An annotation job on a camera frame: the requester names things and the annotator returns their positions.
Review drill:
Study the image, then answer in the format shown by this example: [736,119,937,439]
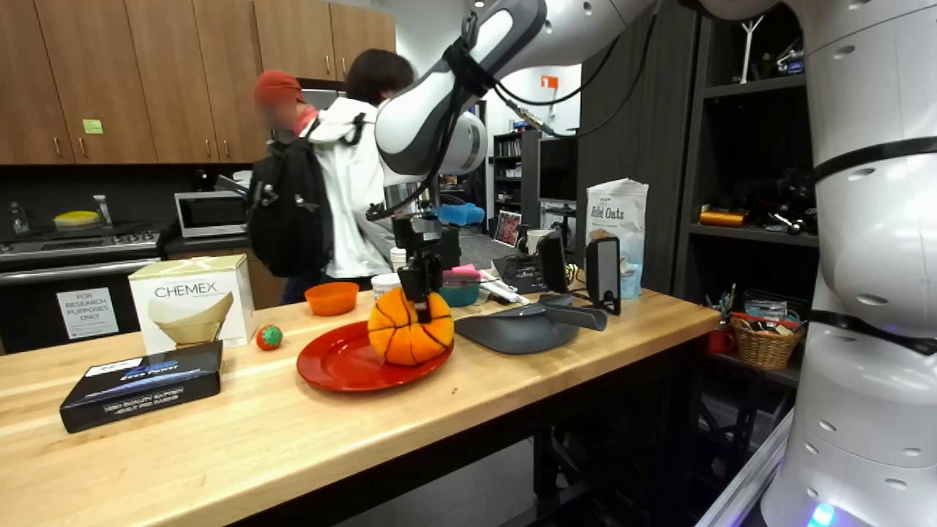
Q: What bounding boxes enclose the black tablet stand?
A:
[583,234,624,317]
[535,231,570,292]

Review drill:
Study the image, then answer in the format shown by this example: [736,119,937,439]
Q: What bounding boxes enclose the white branch figurine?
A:
[733,13,769,87]

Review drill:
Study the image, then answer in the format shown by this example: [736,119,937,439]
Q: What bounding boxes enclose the clear plastic bag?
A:
[583,177,649,304]

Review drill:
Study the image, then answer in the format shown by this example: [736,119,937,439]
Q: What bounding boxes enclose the red plate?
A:
[295,320,456,399]

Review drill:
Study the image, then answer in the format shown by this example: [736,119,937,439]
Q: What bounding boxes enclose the teal bowl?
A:
[435,263,482,311]

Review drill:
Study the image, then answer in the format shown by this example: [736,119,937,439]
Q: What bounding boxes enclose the black oven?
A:
[0,228,165,355]

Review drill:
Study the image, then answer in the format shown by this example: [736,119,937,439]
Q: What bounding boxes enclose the wooden upper cabinets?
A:
[0,0,397,168]

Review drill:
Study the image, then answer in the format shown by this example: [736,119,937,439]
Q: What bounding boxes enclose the white Chemex filter box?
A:
[126,251,257,358]

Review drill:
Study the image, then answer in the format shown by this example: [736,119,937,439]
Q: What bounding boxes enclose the person in white hoodie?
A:
[307,46,421,292]

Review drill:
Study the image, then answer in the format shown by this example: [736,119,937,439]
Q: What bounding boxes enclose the white plastic utensil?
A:
[478,276,529,308]

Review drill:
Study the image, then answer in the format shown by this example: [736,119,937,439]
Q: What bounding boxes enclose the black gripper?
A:
[389,207,462,327]

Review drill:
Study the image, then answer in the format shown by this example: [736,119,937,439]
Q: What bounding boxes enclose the wicker basket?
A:
[728,311,804,374]

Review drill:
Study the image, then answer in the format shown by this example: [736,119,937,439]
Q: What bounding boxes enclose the orange bowl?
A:
[301,279,362,320]

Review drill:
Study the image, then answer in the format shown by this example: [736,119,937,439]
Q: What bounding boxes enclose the small red green ball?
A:
[254,321,286,355]

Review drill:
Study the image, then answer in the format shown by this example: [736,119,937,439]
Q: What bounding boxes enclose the white printed sign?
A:
[52,283,121,342]

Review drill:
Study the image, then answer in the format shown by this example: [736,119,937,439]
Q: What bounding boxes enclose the yellow bowl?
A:
[50,207,106,234]

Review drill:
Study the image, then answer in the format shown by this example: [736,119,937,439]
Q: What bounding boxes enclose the orange plush basketball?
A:
[365,283,460,368]

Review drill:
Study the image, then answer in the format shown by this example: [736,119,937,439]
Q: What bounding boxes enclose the black flat box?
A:
[59,339,225,437]

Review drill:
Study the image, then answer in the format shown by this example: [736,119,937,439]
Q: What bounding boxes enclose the dark shelving unit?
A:
[670,0,886,392]

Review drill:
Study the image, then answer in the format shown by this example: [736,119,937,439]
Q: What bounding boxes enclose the silver microwave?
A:
[173,187,251,239]

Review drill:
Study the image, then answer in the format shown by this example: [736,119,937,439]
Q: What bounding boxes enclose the orange object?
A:
[697,204,749,228]

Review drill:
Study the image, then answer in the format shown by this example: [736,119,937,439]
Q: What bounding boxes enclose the person in red beanie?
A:
[251,68,323,141]

